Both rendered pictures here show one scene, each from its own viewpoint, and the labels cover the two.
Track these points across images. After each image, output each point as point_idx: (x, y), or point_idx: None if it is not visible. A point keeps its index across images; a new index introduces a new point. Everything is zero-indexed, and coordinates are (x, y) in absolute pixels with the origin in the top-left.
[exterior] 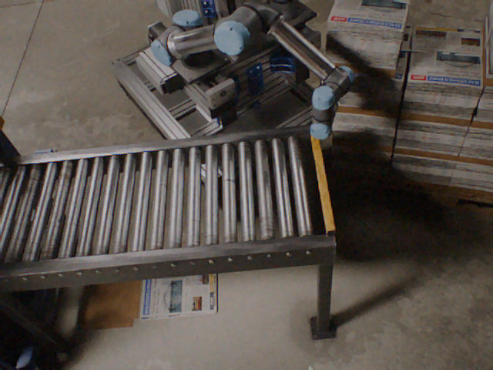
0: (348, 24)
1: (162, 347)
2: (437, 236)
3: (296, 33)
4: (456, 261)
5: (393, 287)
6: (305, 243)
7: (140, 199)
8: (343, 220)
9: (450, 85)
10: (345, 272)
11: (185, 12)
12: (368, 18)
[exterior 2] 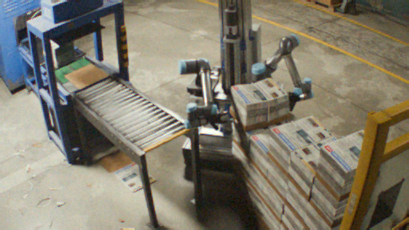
0: (235, 91)
1: (108, 184)
2: None
3: (207, 80)
4: None
5: None
6: (134, 148)
7: (122, 107)
8: (218, 208)
9: (260, 148)
10: (188, 220)
11: (204, 59)
12: (244, 94)
